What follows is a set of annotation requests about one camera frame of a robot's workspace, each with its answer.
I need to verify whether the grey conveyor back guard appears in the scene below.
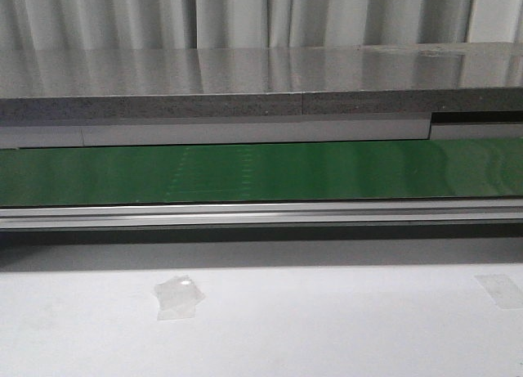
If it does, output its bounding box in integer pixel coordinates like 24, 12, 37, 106
1, 111, 522, 149

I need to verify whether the aluminium conveyor front rail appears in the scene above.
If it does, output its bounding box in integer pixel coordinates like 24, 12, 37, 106
1, 199, 522, 230

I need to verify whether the clear tape strip right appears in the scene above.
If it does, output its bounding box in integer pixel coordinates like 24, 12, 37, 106
475, 274, 523, 310

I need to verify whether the green conveyor belt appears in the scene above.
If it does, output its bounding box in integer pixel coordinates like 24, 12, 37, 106
1, 138, 522, 208

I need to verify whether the clear tape patch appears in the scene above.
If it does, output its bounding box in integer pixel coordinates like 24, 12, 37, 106
154, 276, 205, 321

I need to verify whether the white pleated curtain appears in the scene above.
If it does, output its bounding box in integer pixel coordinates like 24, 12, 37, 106
1, 0, 522, 50

